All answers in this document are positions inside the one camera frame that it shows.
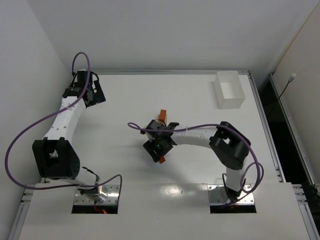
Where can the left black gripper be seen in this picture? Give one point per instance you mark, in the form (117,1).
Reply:
(97,92)

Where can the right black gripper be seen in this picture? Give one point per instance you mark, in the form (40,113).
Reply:
(155,149)

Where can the dark red wedge block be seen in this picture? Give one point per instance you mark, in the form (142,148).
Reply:
(161,160)

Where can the dark red arch block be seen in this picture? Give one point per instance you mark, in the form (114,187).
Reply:
(162,115)

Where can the white perforated box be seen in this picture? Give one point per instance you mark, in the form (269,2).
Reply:
(228,90)

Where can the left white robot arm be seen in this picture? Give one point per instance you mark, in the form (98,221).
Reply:
(54,155)

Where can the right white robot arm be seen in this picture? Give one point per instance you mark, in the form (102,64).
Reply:
(229,145)

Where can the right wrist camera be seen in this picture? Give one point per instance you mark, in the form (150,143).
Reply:
(157,127)

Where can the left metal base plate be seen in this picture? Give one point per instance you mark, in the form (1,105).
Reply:
(110,195)

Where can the metal base plate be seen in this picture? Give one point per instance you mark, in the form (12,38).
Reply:
(110,195)
(218,197)

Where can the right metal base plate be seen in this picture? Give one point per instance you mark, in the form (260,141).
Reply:
(218,197)

